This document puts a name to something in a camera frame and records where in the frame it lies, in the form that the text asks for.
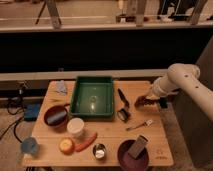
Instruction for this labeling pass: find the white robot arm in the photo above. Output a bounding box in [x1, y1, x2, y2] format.
[145, 63, 213, 122]

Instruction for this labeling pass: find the blue plastic cup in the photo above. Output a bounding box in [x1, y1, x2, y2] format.
[20, 137, 39, 155]

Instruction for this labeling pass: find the black cable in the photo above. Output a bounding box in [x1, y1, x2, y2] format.
[0, 96, 28, 144]

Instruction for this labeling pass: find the light blue cloth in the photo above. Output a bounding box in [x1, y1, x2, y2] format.
[55, 80, 67, 95]

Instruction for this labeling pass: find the blue box on floor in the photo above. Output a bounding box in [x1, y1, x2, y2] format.
[24, 103, 41, 121]

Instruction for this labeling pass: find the small steel cup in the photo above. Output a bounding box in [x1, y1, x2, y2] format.
[93, 143, 106, 160]

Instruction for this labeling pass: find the yellow apple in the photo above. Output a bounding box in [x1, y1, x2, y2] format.
[59, 138, 74, 155]

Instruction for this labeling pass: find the purple plate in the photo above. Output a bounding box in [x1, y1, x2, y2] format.
[117, 140, 149, 171]

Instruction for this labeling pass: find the dark red bowl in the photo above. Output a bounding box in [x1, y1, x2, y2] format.
[44, 105, 68, 127]

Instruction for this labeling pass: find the green plastic tray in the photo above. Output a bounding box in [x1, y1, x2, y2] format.
[70, 76, 114, 118]

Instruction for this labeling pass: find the orange carrot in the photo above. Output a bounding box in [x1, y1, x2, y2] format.
[75, 133, 97, 152]

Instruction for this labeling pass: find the dark grape bunch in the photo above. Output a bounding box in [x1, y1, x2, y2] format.
[134, 96, 154, 108]

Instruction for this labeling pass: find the white plastic cup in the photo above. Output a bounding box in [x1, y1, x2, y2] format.
[67, 118, 85, 137]

